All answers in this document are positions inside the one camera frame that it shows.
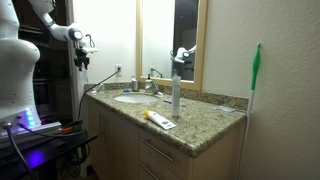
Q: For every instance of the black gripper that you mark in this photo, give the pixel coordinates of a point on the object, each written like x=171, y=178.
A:
x=81, y=56

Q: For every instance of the clear BioTrue bottle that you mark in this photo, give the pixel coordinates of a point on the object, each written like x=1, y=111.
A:
x=99, y=87

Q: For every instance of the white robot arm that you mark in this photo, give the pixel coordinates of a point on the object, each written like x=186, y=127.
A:
x=16, y=66

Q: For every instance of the green soap pump bottle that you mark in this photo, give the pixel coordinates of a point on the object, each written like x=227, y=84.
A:
x=148, y=86

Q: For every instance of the tall white blue bottle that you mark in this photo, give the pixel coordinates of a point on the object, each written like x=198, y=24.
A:
x=176, y=96

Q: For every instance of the silver toothpaste tube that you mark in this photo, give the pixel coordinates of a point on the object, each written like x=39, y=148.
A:
x=134, y=77

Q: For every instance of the grey metal cup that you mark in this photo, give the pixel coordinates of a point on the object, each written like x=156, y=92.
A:
x=135, y=86

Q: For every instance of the white oval sink basin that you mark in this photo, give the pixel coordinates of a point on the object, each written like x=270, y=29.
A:
x=136, y=99

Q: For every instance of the orange and black clamp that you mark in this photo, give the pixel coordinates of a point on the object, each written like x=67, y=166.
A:
x=68, y=129

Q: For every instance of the chrome faucet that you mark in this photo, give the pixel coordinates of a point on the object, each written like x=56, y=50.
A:
x=156, y=89

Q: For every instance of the wooden vanity cabinet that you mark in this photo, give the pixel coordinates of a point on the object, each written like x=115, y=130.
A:
x=120, y=143

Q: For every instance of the black robot table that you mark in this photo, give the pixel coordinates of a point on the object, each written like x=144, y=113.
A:
x=50, y=150

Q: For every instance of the blue and white toothbrush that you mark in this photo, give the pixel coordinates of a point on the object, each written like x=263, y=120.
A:
x=168, y=101

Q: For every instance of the white tube with yellow cap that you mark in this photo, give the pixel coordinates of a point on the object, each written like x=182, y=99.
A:
x=160, y=120

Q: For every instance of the wood framed mirror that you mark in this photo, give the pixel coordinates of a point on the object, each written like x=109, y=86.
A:
x=200, y=50

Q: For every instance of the clear plastic bag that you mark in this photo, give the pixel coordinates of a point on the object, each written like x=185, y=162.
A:
x=226, y=108

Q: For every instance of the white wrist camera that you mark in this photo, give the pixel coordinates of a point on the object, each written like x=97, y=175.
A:
x=91, y=50

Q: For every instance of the white wall outlet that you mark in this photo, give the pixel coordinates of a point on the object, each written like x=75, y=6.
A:
x=118, y=68

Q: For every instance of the aluminium mounting rail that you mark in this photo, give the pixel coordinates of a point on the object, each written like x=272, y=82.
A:
x=30, y=131

